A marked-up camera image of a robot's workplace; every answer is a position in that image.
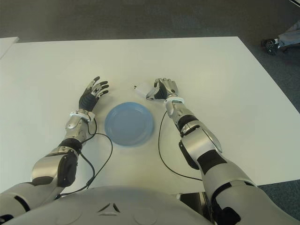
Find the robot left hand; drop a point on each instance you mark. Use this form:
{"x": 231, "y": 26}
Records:
{"x": 87, "y": 99}

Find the white charger plug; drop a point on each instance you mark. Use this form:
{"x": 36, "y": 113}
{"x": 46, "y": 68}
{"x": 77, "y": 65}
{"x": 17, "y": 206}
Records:
{"x": 140, "y": 91}

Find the white side table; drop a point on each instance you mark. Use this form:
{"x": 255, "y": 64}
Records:
{"x": 5, "y": 45}

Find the grey trouser leg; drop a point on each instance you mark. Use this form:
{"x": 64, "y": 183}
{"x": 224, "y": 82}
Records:
{"x": 290, "y": 37}

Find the blue plate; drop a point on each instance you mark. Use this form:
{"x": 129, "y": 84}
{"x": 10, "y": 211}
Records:
{"x": 129, "y": 124}

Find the robot right arm silver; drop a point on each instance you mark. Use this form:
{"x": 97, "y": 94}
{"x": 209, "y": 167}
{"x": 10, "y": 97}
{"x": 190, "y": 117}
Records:
{"x": 201, "y": 145}

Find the silver robot torso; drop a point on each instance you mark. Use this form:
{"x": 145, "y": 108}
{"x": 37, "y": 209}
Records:
{"x": 112, "y": 211}

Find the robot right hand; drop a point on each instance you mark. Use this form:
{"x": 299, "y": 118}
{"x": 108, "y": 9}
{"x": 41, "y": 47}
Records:
{"x": 165, "y": 89}

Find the black base block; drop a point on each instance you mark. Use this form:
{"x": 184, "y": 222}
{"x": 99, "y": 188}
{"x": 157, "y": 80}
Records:
{"x": 192, "y": 201}

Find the robot left arm silver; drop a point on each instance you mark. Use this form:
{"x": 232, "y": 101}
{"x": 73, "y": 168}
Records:
{"x": 47, "y": 164}

